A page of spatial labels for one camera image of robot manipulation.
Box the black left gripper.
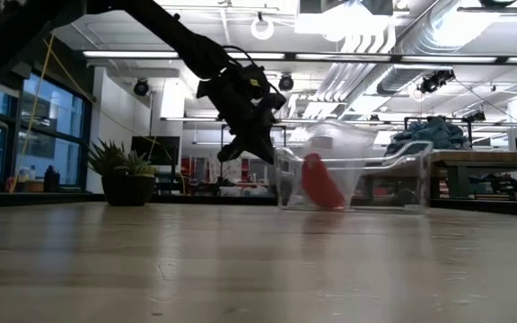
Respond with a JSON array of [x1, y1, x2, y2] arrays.
[[195, 74, 288, 166]]

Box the dark bottle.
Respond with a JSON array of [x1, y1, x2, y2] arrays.
[[42, 164, 62, 194]]

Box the silver ventilation duct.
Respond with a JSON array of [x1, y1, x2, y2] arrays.
[[311, 0, 502, 120]]

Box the succulent in black pot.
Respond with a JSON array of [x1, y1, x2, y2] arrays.
[[86, 138, 159, 208]]

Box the window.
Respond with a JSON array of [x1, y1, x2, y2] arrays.
[[0, 70, 92, 193]]

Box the black monitor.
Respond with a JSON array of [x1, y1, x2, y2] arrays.
[[129, 135, 181, 167]]

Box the wooden workbench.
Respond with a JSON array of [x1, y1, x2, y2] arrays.
[[427, 149, 517, 199]]

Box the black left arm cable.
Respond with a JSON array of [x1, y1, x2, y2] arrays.
[[220, 44, 265, 74]]

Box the ceiling light strip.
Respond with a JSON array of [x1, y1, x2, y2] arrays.
[[82, 49, 287, 61], [294, 52, 517, 65]]

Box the yellow cable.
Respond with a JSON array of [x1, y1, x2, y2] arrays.
[[9, 34, 188, 195]]

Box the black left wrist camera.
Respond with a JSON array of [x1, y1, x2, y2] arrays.
[[239, 63, 273, 92]]

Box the blue cloth pile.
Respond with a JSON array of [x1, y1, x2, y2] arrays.
[[385, 115, 473, 156]]

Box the clear plastic container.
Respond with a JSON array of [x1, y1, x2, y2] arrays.
[[273, 139, 435, 215]]

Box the red bandage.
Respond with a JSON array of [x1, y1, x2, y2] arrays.
[[300, 152, 347, 211]]

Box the clear plastic wrapper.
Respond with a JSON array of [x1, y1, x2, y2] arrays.
[[302, 119, 380, 208]]

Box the white hanging ring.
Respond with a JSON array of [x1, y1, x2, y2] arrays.
[[250, 14, 276, 41]]

